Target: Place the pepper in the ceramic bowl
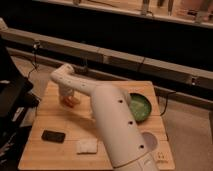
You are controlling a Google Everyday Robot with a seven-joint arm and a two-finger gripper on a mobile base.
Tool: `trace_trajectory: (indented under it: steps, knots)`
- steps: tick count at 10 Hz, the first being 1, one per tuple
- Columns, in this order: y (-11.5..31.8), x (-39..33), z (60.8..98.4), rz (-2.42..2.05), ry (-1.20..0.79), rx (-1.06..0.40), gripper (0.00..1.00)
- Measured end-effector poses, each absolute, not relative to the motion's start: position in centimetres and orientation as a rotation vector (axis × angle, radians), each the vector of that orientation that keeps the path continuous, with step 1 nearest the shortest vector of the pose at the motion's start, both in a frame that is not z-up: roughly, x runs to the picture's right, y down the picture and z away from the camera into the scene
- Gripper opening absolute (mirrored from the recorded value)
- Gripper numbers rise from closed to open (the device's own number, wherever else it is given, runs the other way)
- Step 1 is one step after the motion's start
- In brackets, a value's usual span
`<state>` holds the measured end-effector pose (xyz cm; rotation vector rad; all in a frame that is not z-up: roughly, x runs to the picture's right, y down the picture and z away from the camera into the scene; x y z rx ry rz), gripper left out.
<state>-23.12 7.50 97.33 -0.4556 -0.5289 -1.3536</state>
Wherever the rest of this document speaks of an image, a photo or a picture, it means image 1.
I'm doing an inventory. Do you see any orange red pepper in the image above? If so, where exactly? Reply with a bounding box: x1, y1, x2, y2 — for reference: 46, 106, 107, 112
62, 97, 80, 107

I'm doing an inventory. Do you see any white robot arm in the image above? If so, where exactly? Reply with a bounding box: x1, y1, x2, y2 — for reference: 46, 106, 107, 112
51, 64, 159, 171

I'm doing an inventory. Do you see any green ceramic bowl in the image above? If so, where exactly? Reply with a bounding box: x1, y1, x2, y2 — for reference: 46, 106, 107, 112
130, 93, 152, 122

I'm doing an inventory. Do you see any black phone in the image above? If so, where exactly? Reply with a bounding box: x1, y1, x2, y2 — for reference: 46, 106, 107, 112
41, 130, 65, 143

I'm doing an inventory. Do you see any black equipment at left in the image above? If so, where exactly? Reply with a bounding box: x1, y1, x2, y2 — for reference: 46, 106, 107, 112
0, 36, 39, 171

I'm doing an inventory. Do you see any white folded cloth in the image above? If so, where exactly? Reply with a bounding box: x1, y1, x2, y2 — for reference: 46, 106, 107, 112
76, 138, 98, 154

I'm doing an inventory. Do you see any white paper cup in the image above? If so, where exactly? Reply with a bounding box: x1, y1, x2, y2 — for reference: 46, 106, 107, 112
142, 132, 158, 151

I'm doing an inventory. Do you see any black cable on floor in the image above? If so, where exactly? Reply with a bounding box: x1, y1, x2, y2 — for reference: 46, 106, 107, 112
27, 40, 42, 80

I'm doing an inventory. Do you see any black cable at right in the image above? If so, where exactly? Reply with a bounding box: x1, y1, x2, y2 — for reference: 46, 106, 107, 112
159, 90, 177, 117

